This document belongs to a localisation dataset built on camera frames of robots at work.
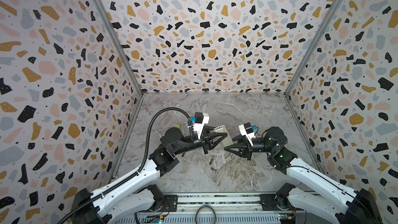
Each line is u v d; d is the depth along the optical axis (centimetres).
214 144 57
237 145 61
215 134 57
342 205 41
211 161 88
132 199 56
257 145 60
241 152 60
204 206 74
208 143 55
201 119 52
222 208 73
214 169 85
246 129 56
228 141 60
